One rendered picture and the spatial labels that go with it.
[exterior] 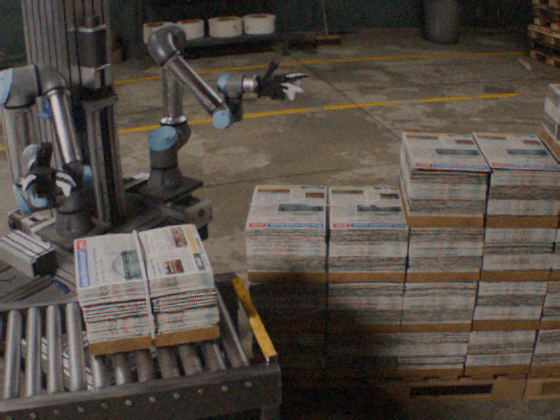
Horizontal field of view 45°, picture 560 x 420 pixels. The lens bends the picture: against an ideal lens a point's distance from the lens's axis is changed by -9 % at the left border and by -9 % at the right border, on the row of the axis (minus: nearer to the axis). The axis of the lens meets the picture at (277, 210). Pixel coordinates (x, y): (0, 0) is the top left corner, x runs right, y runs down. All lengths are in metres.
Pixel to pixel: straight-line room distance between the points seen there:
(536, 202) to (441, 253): 0.41
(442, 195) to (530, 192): 0.33
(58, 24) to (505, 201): 1.74
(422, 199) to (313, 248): 0.43
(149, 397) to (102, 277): 0.34
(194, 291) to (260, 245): 0.71
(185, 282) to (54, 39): 1.17
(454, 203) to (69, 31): 1.53
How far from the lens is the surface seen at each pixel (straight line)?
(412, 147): 2.65
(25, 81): 2.44
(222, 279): 2.32
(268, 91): 2.85
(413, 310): 2.76
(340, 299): 2.70
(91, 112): 2.71
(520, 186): 2.59
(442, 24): 9.49
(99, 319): 1.95
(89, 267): 1.99
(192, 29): 8.46
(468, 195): 2.56
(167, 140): 2.86
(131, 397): 1.88
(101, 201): 2.84
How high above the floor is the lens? 1.99
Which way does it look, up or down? 26 degrees down
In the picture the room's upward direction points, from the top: 1 degrees counter-clockwise
